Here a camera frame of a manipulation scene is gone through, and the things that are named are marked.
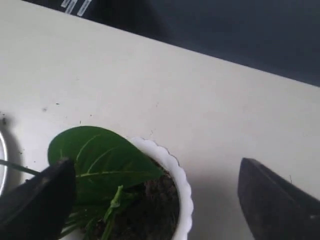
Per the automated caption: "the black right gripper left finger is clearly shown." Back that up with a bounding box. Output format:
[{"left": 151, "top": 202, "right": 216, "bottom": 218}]
[{"left": 0, "top": 158, "right": 76, "bottom": 240}]

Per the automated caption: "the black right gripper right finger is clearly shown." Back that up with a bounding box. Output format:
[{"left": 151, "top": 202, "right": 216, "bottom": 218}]
[{"left": 237, "top": 158, "right": 320, "bottom": 240}]

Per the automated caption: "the artificial red anthurium plant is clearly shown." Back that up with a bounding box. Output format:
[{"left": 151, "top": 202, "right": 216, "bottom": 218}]
[{"left": 11, "top": 126, "right": 164, "bottom": 234}]

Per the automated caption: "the white scalloped flower pot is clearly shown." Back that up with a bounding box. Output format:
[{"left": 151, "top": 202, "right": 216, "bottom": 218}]
[{"left": 59, "top": 137, "right": 194, "bottom": 240}]

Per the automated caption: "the round steel plate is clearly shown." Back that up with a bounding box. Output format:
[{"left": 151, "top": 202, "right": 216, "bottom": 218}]
[{"left": 0, "top": 130, "right": 8, "bottom": 196}]

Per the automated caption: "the black base with labels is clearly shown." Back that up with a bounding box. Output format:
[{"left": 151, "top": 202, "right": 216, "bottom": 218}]
[{"left": 35, "top": 0, "right": 320, "bottom": 86}]

